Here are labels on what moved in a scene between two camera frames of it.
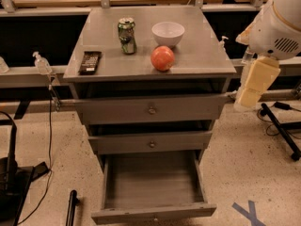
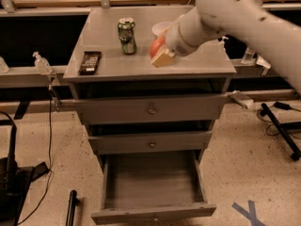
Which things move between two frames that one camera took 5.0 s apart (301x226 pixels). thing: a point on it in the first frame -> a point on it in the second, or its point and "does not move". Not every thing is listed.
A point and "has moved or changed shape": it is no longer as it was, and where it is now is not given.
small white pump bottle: (222, 43) does not move
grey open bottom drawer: (139, 186) does not move
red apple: (163, 57) has moved or changed shape
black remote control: (89, 63) does not move
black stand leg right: (284, 128) does not move
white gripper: (272, 37) -> (174, 41)
